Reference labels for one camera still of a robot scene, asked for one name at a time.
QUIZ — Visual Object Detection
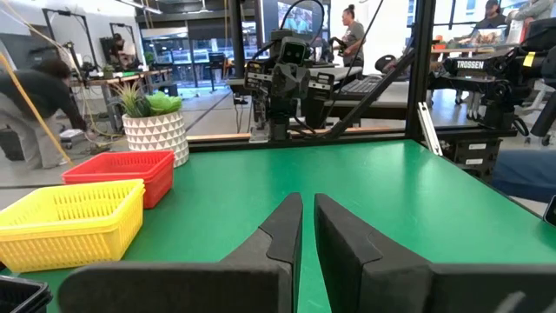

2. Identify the yellow hanging cable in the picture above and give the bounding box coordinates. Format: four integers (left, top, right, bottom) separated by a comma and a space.
0, 50, 74, 166

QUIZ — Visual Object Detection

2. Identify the black robot stand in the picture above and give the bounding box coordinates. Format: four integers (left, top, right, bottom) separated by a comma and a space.
438, 128, 520, 179

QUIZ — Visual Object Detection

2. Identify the person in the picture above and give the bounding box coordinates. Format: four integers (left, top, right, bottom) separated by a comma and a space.
334, 3, 367, 69
506, 0, 556, 23
471, 0, 513, 31
490, 149, 556, 203
110, 32, 138, 66
0, 58, 88, 170

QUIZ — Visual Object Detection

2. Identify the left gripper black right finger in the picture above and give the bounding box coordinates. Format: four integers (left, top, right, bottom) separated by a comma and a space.
314, 193, 556, 313

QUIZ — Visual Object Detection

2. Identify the succulent in patterned white pot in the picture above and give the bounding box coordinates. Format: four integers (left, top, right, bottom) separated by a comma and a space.
113, 80, 190, 169

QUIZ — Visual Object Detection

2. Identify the wooden workbench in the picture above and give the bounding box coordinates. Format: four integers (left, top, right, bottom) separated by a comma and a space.
69, 67, 175, 131

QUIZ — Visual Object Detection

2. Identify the black aluminium table frame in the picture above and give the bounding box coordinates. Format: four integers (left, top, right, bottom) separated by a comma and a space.
186, 0, 556, 183

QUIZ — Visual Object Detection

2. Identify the silver aluminium bracket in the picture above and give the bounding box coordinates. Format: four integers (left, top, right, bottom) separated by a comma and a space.
416, 101, 444, 157

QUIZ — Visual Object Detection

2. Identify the black plastic basket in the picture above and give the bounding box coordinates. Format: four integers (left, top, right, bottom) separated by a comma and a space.
0, 274, 54, 313

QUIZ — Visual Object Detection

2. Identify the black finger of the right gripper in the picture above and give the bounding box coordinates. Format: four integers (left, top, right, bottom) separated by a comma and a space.
289, 63, 312, 99
270, 63, 291, 99

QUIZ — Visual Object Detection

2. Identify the wooden side board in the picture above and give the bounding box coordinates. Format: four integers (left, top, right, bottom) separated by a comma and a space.
186, 125, 409, 143

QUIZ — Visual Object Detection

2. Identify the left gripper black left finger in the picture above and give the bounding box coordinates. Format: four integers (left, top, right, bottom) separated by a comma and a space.
57, 192, 304, 313

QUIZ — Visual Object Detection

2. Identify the wall display screen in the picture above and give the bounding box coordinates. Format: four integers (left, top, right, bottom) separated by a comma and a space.
276, 0, 327, 38

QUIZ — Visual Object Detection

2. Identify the gray laptop computer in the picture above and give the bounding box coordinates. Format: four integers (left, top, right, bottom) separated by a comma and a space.
303, 64, 409, 110

